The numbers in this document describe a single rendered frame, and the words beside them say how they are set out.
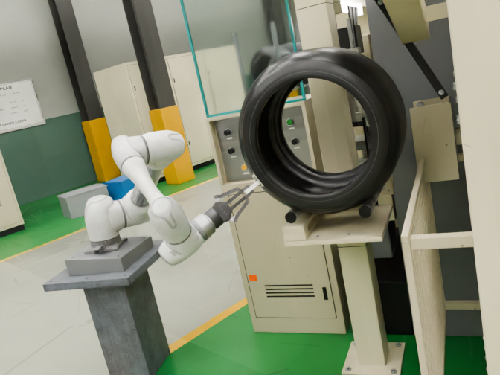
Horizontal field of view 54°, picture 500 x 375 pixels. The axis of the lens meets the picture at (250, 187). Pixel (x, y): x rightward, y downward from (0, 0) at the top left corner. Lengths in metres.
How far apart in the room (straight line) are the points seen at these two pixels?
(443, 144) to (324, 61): 0.60
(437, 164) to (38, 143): 8.62
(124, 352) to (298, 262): 1.04
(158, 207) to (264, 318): 1.46
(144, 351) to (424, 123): 1.80
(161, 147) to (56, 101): 8.06
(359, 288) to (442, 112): 0.87
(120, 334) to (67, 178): 7.54
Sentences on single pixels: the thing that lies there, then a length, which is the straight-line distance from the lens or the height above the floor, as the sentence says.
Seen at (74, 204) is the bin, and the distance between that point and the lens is 7.29.
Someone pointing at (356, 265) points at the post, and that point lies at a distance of 2.28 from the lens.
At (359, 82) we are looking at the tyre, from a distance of 1.67.
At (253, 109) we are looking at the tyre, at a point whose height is 1.32.
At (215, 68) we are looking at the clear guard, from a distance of 2.58.
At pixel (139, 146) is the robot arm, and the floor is 1.25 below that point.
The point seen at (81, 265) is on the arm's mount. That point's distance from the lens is 2.63.
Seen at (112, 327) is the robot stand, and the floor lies 0.32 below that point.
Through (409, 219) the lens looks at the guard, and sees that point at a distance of 1.36.
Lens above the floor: 1.46
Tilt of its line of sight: 13 degrees down
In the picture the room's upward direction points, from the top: 12 degrees counter-clockwise
